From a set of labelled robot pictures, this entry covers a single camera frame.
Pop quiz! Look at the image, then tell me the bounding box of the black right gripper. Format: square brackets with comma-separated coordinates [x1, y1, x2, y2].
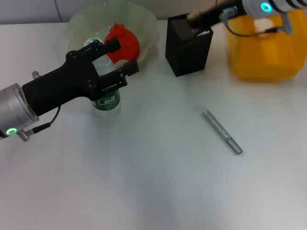
[191, 0, 246, 31]

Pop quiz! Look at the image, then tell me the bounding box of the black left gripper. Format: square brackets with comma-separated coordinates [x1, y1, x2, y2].
[21, 37, 140, 115]

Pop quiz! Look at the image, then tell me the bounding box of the red toy fruit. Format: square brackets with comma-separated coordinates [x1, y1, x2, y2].
[104, 23, 141, 64]

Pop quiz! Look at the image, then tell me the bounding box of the clear green-label water bottle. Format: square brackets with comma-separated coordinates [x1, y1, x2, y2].
[83, 37, 122, 118]

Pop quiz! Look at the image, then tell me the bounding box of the grey marker pen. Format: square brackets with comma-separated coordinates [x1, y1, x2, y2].
[201, 109, 243, 155]

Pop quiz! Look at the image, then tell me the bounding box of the black mesh pen holder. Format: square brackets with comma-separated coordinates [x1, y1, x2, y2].
[165, 14, 214, 77]

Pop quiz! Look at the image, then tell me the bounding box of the translucent wavy fruit bowl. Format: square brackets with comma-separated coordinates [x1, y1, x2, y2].
[66, 0, 161, 65]

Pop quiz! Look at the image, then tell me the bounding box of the yellow plastic bin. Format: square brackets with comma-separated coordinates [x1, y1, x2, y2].
[226, 9, 304, 81]

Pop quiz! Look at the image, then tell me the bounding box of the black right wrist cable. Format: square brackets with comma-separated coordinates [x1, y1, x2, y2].
[220, 8, 286, 38]

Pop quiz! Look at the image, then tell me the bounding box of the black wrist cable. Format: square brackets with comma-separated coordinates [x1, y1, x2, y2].
[220, 8, 286, 38]
[18, 105, 62, 142]

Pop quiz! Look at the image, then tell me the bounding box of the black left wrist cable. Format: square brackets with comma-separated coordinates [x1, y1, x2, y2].
[18, 105, 62, 142]

